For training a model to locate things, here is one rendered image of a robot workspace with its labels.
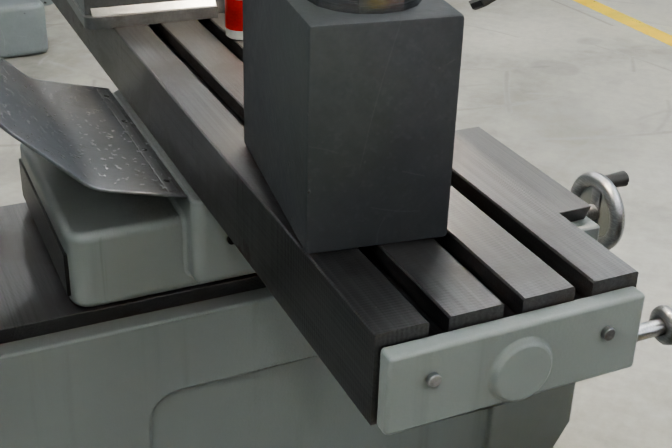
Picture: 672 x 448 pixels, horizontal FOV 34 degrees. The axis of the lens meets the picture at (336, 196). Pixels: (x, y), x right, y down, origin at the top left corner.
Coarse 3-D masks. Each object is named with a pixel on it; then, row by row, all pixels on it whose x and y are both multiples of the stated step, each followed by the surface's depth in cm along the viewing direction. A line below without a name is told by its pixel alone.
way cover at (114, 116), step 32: (0, 64) 125; (0, 96) 110; (32, 96) 123; (64, 96) 129; (96, 96) 132; (32, 128) 108; (64, 128) 118; (96, 128) 121; (128, 128) 124; (64, 160) 106; (96, 160) 112; (128, 160) 115; (160, 160) 117; (128, 192) 107; (160, 192) 109
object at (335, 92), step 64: (256, 0) 91; (320, 0) 80; (384, 0) 79; (256, 64) 94; (320, 64) 78; (384, 64) 79; (448, 64) 81; (256, 128) 97; (320, 128) 80; (384, 128) 82; (448, 128) 84; (320, 192) 83; (384, 192) 84; (448, 192) 86
